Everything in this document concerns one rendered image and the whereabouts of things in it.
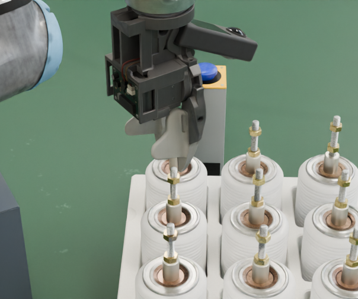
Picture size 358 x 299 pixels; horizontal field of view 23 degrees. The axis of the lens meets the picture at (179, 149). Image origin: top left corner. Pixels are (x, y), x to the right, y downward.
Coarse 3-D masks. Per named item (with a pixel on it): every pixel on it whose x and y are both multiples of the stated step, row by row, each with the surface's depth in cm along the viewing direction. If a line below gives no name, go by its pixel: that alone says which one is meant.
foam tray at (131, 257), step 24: (144, 192) 140; (216, 192) 140; (288, 192) 140; (216, 216) 135; (288, 216) 135; (216, 240) 131; (288, 240) 131; (216, 264) 126; (288, 264) 127; (120, 288) 122; (216, 288) 122
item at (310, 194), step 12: (300, 168) 134; (300, 180) 133; (312, 180) 131; (300, 192) 134; (312, 192) 131; (324, 192) 130; (336, 192) 130; (348, 192) 130; (300, 204) 135; (312, 204) 132; (300, 216) 136
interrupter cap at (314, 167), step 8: (312, 160) 135; (320, 160) 135; (344, 160) 135; (312, 168) 133; (320, 168) 133; (344, 168) 133; (352, 168) 133; (312, 176) 131; (320, 176) 131; (328, 176) 132; (336, 176) 132; (352, 176) 131; (328, 184) 130; (336, 184) 130
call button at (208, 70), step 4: (200, 64) 144; (204, 64) 144; (208, 64) 144; (212, 64) 144; (200, 68) 142; (204, 68) 142; (208, 68) 142; (212, 68) 142; (216, 68) 143; (204, 72) 141; (208, 72) 141; (212, 72) 142; (216, 72) 142; (204, 76) 141; (208, 76) 141; (212, 76) 142; (204, 80) 142
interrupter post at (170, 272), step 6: (162, 258) 113; (162, 264) 113; (168, 264) 112; (174, 264) 112; (162, 270) 113; (168, 270) 112; (174, 270) 112; (162, 276) 114; (168, 276) 113; (174, 276) 113
